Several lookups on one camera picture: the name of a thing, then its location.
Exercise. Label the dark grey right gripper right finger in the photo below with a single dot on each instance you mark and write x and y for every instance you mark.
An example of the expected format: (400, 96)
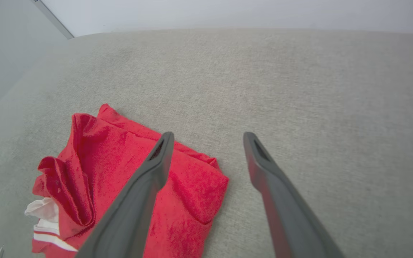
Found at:
(289, 215)

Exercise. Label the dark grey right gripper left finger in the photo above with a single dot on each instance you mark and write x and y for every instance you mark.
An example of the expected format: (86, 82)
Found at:
(134, 208)

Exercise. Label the red shirt with white trim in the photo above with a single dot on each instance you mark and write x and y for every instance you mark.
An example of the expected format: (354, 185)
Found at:
(95, 161)

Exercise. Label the grey fabric sofa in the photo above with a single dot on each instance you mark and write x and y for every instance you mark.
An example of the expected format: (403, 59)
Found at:
(299, 89)

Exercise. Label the grey wall trim strip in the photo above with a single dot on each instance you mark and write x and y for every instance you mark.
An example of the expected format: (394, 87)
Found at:
(53, 18)

